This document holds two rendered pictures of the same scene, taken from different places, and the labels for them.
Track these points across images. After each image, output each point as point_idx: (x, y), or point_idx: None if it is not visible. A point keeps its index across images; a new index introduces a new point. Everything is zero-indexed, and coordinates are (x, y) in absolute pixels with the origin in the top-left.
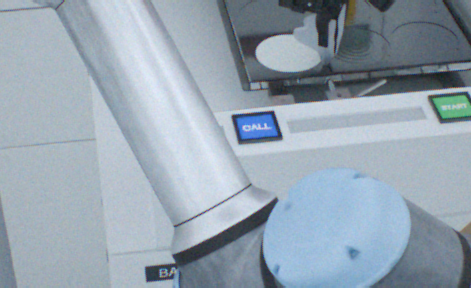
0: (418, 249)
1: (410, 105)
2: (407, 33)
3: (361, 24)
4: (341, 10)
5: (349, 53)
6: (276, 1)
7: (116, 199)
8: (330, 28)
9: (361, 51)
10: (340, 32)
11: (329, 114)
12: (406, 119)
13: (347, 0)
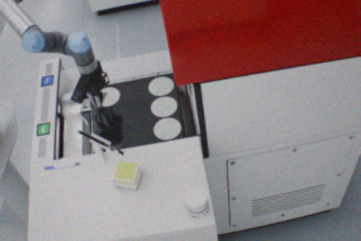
0: None
1: (48, 118)
2: (115, 133)
3: (123, 118)
4: (95, 96)
5: (105, 114)
6: (144, 92)
7: (70, 71)
8: (88, 94)
9: (105, 118)
10: (97, 102)
11: (49, 97)
12: (43, 117)
13: (99, 97)
